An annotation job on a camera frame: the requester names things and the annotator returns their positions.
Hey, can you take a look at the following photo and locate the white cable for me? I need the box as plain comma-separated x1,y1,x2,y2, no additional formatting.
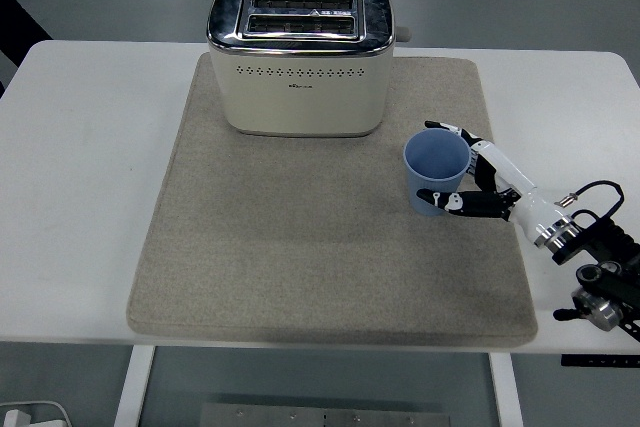
0,399,72,427

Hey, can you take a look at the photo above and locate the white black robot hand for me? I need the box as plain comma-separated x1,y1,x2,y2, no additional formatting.
416,120,571,241

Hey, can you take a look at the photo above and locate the beige felt table mat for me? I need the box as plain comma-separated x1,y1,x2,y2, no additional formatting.
126,53,540,347

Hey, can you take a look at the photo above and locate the blue ribbed plastic cup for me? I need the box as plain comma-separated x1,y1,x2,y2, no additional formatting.
402,128,472,218

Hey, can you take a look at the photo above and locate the white table leg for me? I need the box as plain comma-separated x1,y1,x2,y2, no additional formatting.
113,345,157,427
488,352,524,427

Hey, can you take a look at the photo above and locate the person's leg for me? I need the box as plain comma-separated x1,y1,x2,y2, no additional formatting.
0,0,54,96

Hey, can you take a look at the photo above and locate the cream chrome two-slot toaster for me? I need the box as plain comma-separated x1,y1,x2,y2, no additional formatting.
206,0,415,138

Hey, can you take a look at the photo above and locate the black table control panel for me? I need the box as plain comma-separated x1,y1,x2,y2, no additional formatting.
560,354,640,368

